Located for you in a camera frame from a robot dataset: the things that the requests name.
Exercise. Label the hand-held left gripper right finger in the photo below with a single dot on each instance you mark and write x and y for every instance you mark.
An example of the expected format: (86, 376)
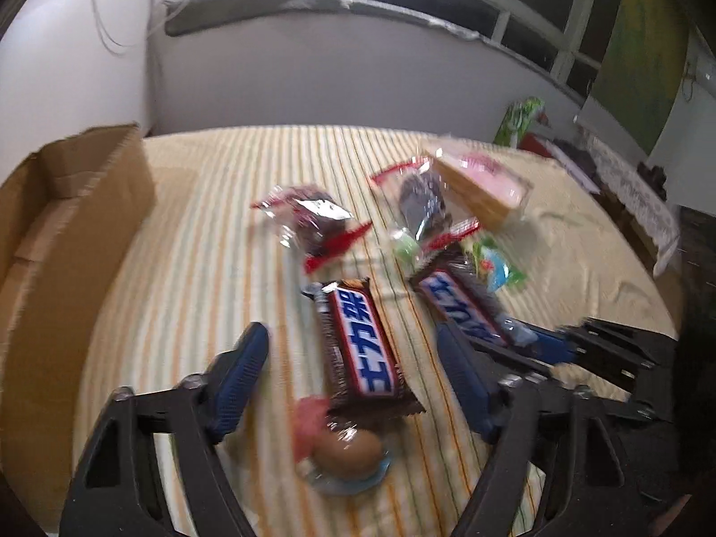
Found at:
(464, 375)

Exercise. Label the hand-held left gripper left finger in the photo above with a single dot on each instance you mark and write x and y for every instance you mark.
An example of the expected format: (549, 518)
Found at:
(240, 380)

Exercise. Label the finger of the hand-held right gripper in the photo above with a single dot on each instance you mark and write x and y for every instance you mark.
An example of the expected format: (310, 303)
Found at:
(548, 347)
(514, 361)

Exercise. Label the brown chocolate bar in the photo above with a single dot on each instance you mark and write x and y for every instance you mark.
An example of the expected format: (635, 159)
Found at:
(453, 296)
(358, 341)

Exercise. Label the green candy packet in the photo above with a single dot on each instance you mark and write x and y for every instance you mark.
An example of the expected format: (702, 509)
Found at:
(495, 265)

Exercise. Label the egg-shaped snack capsule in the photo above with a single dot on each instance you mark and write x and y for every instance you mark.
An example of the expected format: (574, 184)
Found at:
(347, 447)

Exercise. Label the small green candy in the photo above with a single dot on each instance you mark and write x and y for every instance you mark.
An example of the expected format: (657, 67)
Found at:
(407, 246)

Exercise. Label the pink-labelled sandwich cake packet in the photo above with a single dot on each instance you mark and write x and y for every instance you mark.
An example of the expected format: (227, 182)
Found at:
(481, 190)

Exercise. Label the clear red-edged brownie packet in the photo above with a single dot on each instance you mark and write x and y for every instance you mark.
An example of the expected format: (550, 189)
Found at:
(419, 196)
(313, 218)

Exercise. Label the cardboard box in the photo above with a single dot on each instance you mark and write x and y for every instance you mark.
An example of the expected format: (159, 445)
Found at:
(72, 224)

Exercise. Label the white lace cloth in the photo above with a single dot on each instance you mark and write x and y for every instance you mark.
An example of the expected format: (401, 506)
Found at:
(632, 190)

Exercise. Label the red box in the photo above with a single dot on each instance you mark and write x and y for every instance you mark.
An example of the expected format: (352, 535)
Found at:
(540, 144)

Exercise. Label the green printed bag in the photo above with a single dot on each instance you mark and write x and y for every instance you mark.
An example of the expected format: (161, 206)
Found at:
(517, 120)

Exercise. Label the white framed window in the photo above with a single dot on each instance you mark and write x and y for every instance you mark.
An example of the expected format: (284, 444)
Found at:
(503, 11)

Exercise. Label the green yellow wall poster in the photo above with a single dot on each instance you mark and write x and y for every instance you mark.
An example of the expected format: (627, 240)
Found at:
(643, 56)

